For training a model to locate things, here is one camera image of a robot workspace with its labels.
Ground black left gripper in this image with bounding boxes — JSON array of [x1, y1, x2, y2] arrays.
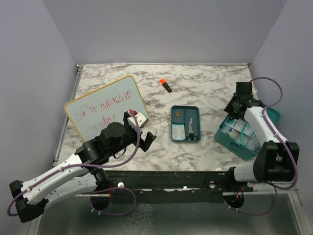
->
[[109, 113, 156, 157]]

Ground teal wipe packet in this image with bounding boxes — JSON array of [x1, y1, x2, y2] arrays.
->
[[224, 117, 254, 138]]

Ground white dressing packet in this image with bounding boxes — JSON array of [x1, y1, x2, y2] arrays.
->
[[172, 124, 185, 141]]

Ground teal medicine box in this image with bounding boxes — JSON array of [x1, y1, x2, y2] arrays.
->
[[214, 99, 281, 162]]

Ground large blue bandage packet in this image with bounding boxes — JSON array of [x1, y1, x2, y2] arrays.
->
[[221, 124, 246, 145]]

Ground blue divided tray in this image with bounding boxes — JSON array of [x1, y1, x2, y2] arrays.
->
[[170, 105, 201, 143]]

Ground black handled scissors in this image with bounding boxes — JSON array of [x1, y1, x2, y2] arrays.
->
[[186, 117, 199, 141]]

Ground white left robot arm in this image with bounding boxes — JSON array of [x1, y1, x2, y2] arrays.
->
[[7, 110, 156, 223]]

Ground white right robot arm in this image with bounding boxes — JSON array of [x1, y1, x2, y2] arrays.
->
[[224, 82, 300, 191]]

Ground yellow framed whiteboard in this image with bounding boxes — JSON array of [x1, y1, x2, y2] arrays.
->
[[64, 75, 150, 142]]

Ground orange black highlighter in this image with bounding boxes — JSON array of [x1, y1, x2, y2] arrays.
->
[[160, 79, 172, 93]]

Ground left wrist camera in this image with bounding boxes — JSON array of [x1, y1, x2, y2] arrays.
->
[[127, 110, 149, 129]]

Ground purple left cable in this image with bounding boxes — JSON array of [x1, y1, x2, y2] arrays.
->
[[6, 110, 142, 216]]

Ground purple cable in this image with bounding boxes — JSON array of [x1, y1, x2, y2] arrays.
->
[[224, 77, 299, 215], [6, 110, 142, 216]]

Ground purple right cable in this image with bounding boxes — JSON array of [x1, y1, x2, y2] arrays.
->
[[224, 77, 299, 215]]

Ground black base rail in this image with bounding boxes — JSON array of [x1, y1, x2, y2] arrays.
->
[[92, 170, 253, 204]]

